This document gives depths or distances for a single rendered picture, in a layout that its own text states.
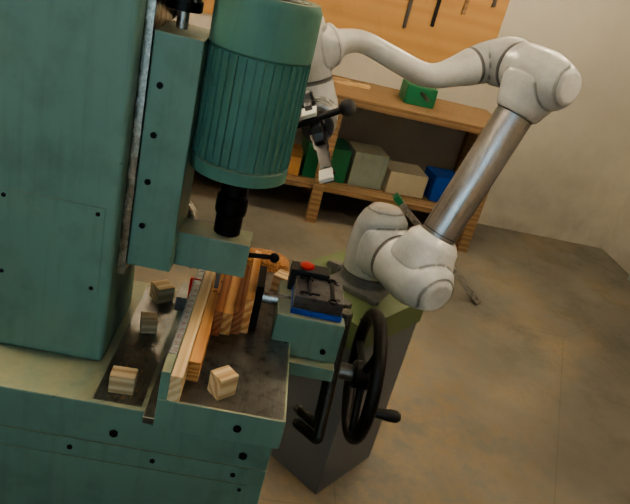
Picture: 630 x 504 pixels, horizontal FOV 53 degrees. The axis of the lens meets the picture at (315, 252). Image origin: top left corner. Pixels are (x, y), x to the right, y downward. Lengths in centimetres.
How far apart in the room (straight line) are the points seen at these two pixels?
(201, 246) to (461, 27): 361
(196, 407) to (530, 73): 114
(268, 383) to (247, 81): 51
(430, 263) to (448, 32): 304
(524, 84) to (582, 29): 322
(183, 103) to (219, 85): 7
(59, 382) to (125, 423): 14
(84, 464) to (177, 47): 76
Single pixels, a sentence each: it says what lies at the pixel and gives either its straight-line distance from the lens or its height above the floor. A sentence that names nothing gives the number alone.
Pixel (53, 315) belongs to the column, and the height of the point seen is 89.
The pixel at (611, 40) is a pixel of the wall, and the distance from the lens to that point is 502.
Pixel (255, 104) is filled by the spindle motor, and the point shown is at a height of 134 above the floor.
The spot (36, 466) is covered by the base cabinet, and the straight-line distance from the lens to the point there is 134.
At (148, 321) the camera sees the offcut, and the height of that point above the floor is 83.
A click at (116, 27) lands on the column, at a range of 105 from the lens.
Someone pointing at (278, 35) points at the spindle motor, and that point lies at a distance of 104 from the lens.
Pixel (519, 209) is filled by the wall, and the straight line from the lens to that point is 515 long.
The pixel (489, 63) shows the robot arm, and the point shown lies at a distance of 182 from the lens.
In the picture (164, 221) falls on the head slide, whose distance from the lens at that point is 116.
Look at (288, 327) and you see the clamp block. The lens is 124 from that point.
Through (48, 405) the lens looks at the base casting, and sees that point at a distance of 124.
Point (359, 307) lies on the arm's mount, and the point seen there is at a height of 69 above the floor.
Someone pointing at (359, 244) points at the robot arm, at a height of 85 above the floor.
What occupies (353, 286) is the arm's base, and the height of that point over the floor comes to 71.
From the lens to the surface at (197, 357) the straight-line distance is 110.
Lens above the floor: 159
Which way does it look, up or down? 25 degrees down
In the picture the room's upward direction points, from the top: 15 degrees clockwise
